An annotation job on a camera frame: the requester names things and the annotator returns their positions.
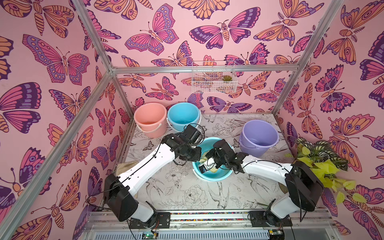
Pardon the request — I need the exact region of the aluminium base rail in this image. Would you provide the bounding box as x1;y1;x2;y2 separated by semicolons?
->
80;209;343;240

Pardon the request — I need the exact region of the purple plastic bucket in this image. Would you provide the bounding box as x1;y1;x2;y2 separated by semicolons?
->
239;120;279;158

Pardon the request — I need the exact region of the beige worn cloth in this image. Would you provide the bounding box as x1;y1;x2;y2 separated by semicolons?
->
116;161;139;176

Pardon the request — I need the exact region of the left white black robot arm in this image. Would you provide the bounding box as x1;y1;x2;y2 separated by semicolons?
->
103;124;204;228

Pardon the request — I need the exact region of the yellow microfiber cloth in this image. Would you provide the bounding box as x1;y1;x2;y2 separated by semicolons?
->
200;152;215;162

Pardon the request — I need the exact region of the small green succulent plant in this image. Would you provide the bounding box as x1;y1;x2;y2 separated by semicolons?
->
222;76;233;82

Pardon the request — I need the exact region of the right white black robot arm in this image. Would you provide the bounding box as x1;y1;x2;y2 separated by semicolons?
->
201;140;324;227

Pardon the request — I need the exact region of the pink plastic bucket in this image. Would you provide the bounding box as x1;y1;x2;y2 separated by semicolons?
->
134;103;167;138

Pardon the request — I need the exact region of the green leafy potted plant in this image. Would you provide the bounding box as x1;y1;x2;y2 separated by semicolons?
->
293;137;357;204

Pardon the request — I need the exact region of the white wire wall basket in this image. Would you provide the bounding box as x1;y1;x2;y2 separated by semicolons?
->
190;61;238;95

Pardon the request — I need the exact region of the blue bucket white handle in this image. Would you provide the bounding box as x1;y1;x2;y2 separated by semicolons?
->
167;102;202;132

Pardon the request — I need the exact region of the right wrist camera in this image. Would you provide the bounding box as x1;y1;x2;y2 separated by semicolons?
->
198;160;218;174

